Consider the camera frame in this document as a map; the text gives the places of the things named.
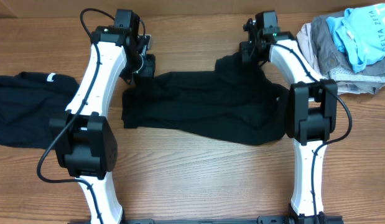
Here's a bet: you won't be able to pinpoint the black t-shirt with logo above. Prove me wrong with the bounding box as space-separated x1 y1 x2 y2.
121 52 289 146

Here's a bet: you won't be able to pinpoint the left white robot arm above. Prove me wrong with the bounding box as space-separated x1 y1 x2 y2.
43 9 155 223

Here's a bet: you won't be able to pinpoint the grey folded shorts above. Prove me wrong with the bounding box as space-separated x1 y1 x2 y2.
311 11 385 87

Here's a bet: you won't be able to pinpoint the white patterned folded cloth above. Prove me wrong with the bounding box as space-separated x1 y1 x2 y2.
327 65 385 83

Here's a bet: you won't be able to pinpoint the beige folded garment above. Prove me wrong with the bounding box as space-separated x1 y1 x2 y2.
297 23 383 95

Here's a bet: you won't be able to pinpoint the light blue printed t-shirt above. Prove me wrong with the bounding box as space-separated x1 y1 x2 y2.
326 3 385 73

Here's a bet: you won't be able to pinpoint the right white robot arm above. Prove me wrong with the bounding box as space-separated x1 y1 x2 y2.
239 11 343 223

